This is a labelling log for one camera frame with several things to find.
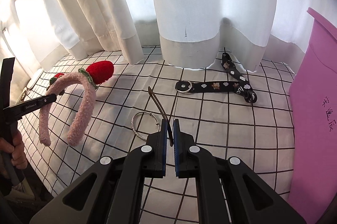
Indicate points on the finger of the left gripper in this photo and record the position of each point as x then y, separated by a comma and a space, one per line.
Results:
26, 107

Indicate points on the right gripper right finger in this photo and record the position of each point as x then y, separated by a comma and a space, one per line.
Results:
228, 191

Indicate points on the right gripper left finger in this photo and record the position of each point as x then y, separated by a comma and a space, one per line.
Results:
110, 191

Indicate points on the brown hair clip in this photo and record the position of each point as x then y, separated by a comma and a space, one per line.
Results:
163, 114

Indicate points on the pink fuzzy strawberry headband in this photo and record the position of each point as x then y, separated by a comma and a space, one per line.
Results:
94, 75

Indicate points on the person left hand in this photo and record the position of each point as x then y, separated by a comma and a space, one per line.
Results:
16, 149

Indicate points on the white device at edge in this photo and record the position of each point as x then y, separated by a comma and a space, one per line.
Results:
32, 83

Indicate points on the pink plastic bin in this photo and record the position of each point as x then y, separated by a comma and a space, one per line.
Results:
313, 101

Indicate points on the white grid bedsheet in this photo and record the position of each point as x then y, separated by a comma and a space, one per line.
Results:
228, 110

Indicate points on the white curtain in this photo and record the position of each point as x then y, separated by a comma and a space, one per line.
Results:
189, 32

